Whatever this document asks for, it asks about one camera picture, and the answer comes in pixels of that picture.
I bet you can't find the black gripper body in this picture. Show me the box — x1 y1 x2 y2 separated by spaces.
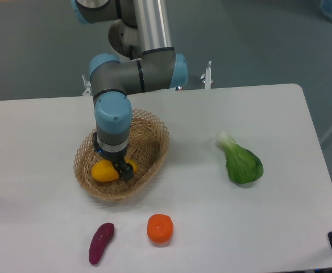
97 144 128 168

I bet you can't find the yellow mango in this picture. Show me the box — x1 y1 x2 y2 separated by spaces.
91 158 139 183

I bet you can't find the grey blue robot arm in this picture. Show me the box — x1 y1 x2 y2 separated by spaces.
72 1 188 181

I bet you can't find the woven wicker basket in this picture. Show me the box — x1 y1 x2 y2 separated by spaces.
73 109 169 201

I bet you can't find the orange tangerine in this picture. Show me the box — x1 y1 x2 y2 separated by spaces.
147 214 174 244

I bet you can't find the purple sweet potato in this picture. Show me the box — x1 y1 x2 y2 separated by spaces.
88 222 115 265

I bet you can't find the green bok choy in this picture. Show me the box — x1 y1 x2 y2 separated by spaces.
216 132 264 184

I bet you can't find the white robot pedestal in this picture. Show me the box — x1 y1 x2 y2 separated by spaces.
81 21 215 96

